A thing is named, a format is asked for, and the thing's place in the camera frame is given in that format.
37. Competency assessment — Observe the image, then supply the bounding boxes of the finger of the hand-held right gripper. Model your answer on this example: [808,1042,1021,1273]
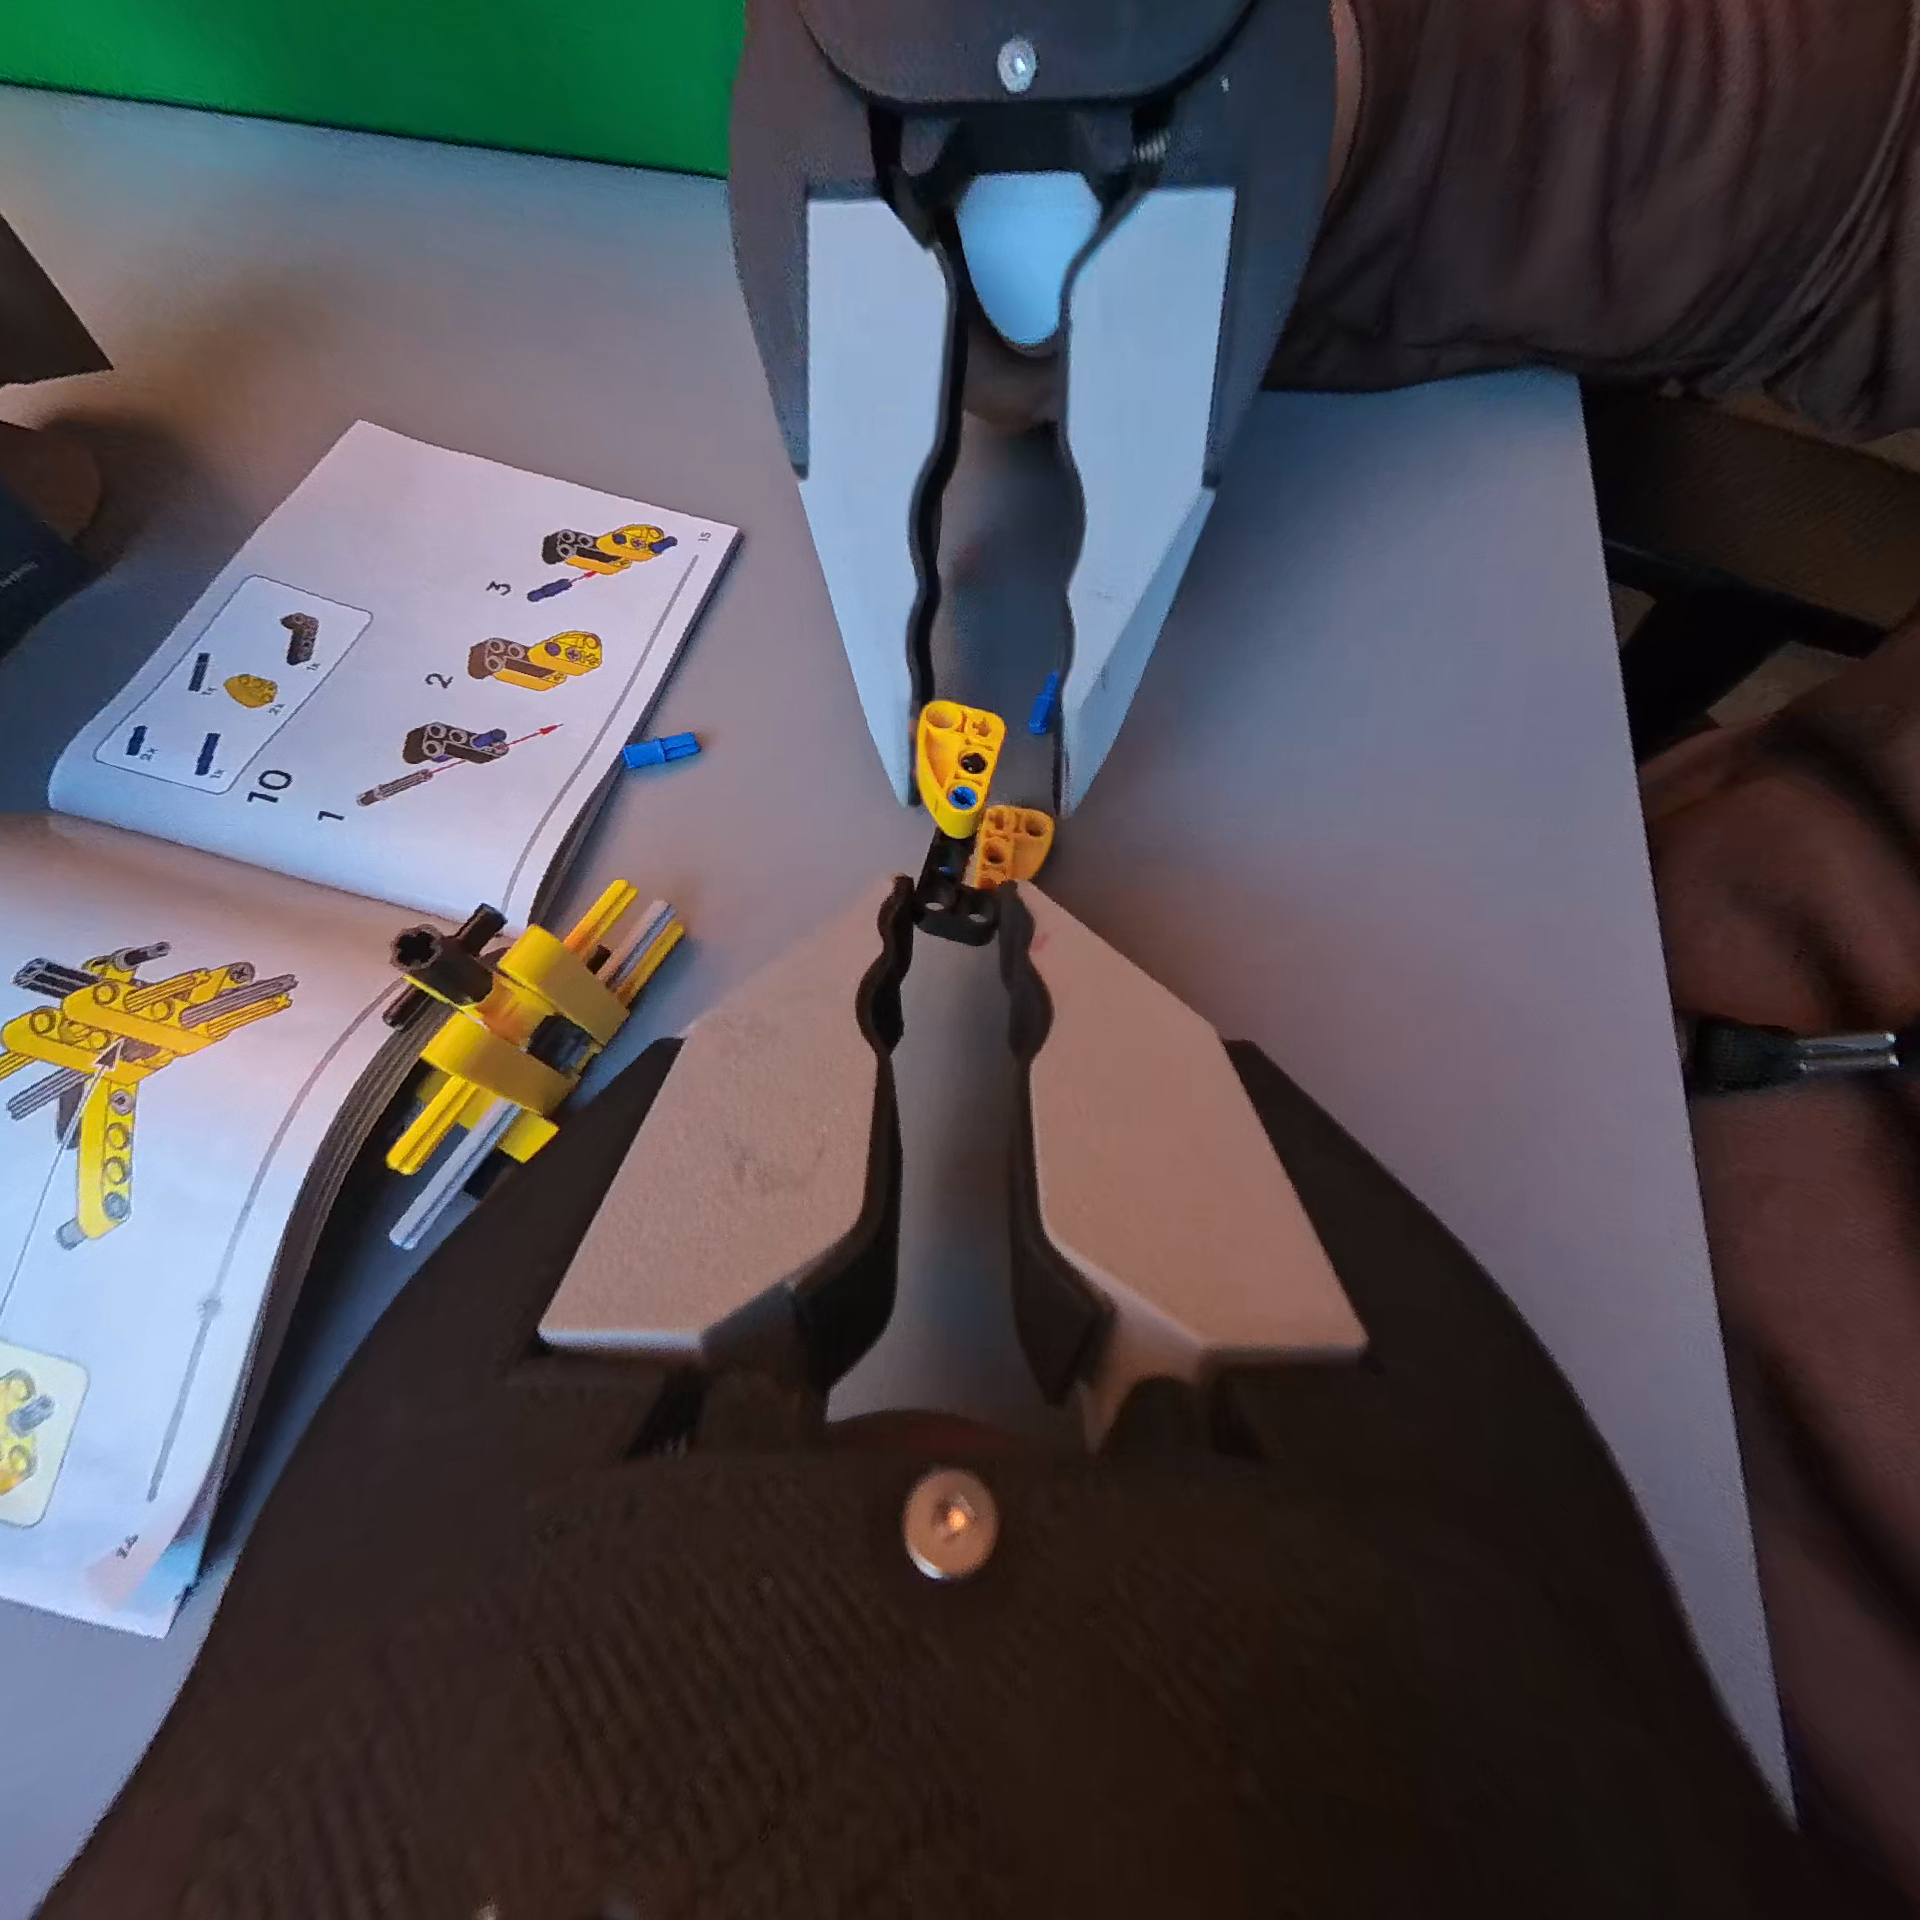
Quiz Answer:
[1051,181,1245,818]
[801,192,968,813]

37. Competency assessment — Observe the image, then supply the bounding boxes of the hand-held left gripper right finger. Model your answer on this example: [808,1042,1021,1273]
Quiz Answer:
[992,878,1371,1410]

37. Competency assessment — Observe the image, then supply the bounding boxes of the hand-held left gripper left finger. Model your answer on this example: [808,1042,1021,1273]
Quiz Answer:
[535,874,917,1420]

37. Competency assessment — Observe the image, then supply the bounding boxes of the black lego connector piece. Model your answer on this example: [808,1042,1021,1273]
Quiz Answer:
[907,827,1003,943]

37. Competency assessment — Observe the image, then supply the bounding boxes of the yellow curved lego piece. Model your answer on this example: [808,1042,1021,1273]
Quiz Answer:
[910,695,1006,843]

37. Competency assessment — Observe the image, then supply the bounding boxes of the yellow and black lego assembly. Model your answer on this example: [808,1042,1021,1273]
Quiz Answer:
[383,878,694,1249]

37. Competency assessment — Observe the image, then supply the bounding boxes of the small yellow lego piece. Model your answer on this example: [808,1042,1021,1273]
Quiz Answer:
[968,802,1059,890]

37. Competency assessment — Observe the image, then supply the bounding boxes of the lego instruction booklet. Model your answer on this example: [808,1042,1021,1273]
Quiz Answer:
[0,422,745,1637]

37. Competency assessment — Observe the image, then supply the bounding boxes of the green backdrop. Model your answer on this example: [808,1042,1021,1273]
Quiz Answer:
[0,0,748,178]

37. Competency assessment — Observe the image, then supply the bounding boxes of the person's brown shirt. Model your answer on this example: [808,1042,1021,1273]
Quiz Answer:
[1268,0,1920,445]

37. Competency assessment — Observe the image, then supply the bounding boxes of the black and silver lever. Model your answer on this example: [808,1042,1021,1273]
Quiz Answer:
[1678,1016,1920,1094]

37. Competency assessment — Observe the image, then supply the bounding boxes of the dark chair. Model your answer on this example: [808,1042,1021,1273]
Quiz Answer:
[1581,388,1920,766]

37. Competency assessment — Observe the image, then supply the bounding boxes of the person's legs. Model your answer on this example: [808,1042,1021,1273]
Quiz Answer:
[1637,631,1920,1847]

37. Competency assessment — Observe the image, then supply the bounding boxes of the brown cardboard box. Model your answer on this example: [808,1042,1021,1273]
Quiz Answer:
[0,216,118,558]

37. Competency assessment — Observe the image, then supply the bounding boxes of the dark pouch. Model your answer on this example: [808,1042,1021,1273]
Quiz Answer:
[0,487,88,664]

